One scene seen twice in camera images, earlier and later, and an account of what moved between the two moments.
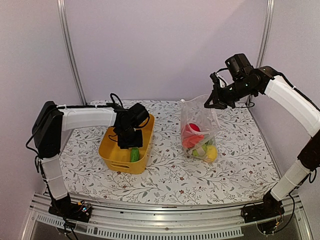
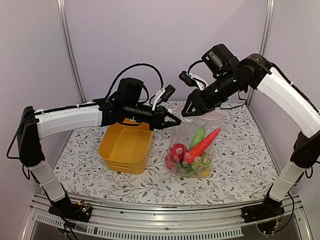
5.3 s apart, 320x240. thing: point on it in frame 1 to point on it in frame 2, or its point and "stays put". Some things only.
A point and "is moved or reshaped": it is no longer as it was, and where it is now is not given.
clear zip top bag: x=200 y=127 is moved or reshaped
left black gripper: x=138 y=143 to x=157 y=120
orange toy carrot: x=189 y=141 to x=202 y=147
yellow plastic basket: x=119 y=159 stays put
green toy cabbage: x=200 y=151 to x=194 y=168
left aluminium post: x=62 y=12 stays put
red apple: x=191 y=126 to x=178 y=151
